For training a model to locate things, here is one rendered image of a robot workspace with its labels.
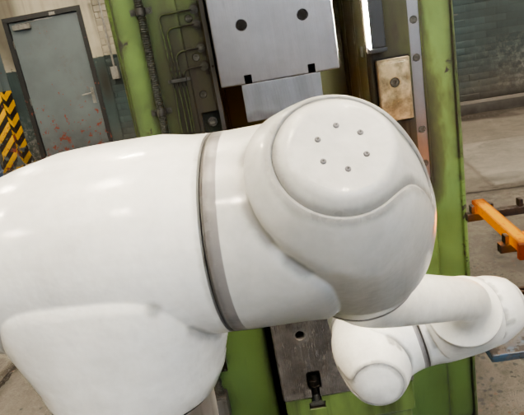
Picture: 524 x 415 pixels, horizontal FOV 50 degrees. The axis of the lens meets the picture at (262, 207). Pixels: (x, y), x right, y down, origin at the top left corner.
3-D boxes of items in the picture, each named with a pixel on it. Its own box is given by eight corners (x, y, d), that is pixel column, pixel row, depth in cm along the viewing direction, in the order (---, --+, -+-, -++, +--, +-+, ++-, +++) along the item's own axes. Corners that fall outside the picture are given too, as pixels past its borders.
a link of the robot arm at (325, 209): (414, 171, 45) (250, 193, 47) (433, 17, 29) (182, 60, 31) (442, 334, 40) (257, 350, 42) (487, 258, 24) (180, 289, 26)
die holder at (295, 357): (414, 380, 161) (400, 236, 147) (283, 403, 161) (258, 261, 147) (369, 293, 214) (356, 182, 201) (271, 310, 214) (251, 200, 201)
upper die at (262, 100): (325, 109, 142) (320, 71, 139) (247, 123, 142) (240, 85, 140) (305, 92, 182) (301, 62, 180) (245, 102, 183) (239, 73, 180)
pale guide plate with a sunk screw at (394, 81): (414, 118, 156) (409, 55, 151) (382, 123, 156) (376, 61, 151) (412, 116, 158) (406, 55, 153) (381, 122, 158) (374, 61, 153)
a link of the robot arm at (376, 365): (338, 366, 94) (413, 342, 93) (357, 429, 79) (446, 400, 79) (318, 313, 91) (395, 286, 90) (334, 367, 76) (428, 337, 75)
